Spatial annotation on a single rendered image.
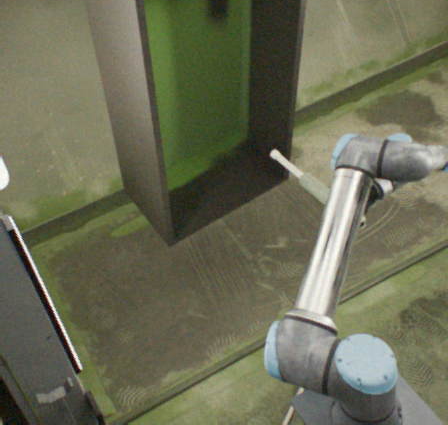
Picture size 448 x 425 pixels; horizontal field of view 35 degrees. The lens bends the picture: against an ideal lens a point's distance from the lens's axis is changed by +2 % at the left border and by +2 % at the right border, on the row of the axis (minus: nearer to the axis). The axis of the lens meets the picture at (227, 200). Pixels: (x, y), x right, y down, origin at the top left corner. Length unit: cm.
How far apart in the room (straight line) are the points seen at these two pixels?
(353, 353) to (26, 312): 87
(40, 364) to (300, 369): 76
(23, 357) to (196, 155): 131
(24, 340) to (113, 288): 125
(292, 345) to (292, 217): 158
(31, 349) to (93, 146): 162
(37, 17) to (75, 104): 42
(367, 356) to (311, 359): 14
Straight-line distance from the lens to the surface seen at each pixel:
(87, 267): 343
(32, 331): 209
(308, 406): 211
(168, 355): 301
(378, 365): 187
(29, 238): 357
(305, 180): 262
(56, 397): 171
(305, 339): 191
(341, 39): 404
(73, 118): 354
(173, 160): 304
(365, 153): 207
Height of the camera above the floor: 246
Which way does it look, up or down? 43 degrees down
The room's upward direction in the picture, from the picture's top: 10 degrees counter-clockwise
